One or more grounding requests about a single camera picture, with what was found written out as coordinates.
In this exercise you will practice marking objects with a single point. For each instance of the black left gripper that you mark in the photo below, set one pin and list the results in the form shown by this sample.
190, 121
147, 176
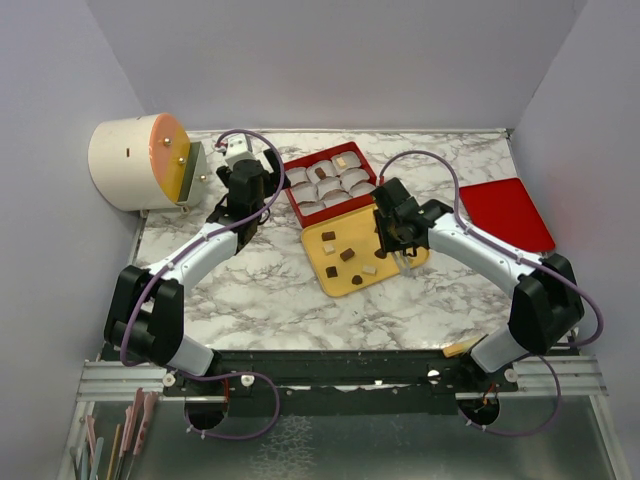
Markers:
271, 177

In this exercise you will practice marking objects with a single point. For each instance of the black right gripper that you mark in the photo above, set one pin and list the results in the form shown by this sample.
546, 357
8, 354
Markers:
388, 243

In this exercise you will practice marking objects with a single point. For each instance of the clear and metal tongs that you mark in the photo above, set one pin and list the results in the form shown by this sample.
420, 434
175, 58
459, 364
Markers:
404, 262

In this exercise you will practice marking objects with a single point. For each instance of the red chocolate box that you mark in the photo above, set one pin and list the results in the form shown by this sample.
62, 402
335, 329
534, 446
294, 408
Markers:
342, 191

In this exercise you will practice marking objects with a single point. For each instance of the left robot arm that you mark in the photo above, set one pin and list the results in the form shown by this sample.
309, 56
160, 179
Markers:
145, 322

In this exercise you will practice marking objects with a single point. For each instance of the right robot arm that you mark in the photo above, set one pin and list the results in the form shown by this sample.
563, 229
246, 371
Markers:
544, 304

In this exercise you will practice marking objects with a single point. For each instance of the grey green drawer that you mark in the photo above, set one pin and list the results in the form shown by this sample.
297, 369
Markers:
195, 177

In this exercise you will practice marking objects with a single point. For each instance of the yellow plastic tray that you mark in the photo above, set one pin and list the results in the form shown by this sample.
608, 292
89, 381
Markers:
353, 230

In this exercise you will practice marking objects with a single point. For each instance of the red box lid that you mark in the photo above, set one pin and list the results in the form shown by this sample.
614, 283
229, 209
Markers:
504, 209

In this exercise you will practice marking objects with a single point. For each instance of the white cylindrical container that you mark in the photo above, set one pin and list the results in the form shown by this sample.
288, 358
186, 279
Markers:
139, 163

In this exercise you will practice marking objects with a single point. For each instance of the pink tool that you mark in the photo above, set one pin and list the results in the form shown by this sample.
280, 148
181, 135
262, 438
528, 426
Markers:
138, 417

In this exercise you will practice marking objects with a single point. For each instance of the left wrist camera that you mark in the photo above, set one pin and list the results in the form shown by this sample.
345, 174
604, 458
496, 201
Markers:
238, 147

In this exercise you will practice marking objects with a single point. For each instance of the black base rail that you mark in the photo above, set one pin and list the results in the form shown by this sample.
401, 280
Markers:
328, 383

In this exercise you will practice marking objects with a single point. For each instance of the aluminium frame rail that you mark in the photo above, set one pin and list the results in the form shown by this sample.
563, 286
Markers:
571, 376

